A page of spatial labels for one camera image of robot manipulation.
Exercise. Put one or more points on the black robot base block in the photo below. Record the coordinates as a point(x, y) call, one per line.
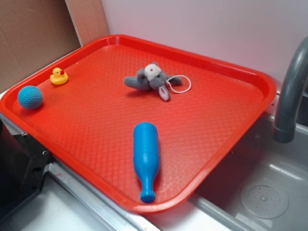
point(23, 166)

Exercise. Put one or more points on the blue plastic bottle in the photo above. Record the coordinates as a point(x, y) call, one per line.
point(146, 158)

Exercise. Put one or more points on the red plastic tray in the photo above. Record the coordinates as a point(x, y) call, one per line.
point(87, 123)

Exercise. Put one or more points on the grey plush elephant toy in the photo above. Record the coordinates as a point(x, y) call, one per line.
point(152, 77)

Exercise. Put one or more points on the yellow rubber duck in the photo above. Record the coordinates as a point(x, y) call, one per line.
point(58, 76)

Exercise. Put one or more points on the blue textured ball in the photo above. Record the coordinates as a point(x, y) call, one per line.
point(30, 97)

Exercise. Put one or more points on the grey toy sink basin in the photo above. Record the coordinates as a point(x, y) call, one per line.
point(261, 184)

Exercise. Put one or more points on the grey toy faucet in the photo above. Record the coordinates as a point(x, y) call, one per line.
point(292, 108)

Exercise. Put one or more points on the brown cardboard panel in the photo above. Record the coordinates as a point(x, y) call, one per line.
point(35, 33)

